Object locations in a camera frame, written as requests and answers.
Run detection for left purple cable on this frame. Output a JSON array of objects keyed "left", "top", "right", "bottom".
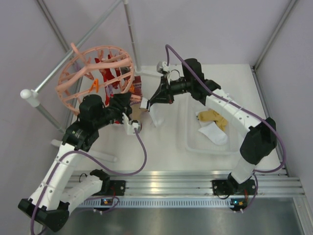
[{"left": 30, "top": 127, "right": 148, "bottom": 235}]

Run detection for metal drying rack frame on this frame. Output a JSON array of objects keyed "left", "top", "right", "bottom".
[{"left": 19, "top": 0, "right": 169, "bottom": 164}]

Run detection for white perforated plastic basket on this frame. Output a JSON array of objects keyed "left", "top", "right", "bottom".
[{"left": 185, "top": 96, "right": 242, "bottom": 155}]

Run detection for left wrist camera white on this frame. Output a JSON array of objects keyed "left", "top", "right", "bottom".
[{"left": 122, "top": 113, "right": 141, "bottom": 135}]

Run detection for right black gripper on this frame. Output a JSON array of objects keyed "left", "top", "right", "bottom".
[{"left": 150, "top": 75, "right": 193, "bottom": 105}]

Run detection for aluminium mounting rail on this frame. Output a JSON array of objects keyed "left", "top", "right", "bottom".
[{"left": 106, "top": 170, "right": 305, "bottom": 208}]

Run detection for white sock black stripes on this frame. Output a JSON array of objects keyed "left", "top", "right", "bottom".
[{"left": 140, "top": 97, "right": 165, "bottom": 127}]

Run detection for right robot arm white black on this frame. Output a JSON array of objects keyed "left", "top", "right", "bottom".
[{"left": 147, "top": 58, "right": 277, "bottom": 199}]

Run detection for red sock white cuff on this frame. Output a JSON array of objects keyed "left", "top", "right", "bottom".
[{"left": 94, "top": 57, "right": 128, "bottom": 125}]

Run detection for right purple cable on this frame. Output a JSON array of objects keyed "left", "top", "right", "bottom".
[{"left": 165, "top": 44, "right": 287, "bottom": 213}]

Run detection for orange clothes peg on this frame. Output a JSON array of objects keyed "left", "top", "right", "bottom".
[{"left": 89, "top": 79, "right": 99, "bottom": 93}]

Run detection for purple cable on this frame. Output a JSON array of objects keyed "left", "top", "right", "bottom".
[
  {"left": 30, "top": 127, "right": 148, "bottom": 235},
  {"left": 165, "top": 44, "right": 287, "bottom": 213}
]

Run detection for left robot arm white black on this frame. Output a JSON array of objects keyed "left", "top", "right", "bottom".
[{"left": 18, "top": 92, "right": 132, "bottom": 234}]

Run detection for yellow sock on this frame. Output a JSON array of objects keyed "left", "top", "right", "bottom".
[{"left": 197, "top": 109, "right": 228, "bottom": 131}]

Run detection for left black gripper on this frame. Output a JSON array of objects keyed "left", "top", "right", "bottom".
[{"left": 94, "top": 92, "right": 133, "bottom": 129}]

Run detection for pink round clip hanger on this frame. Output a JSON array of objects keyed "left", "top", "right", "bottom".
[{"left": 55, "top": 43, "right": 135, "bottom": 116}]

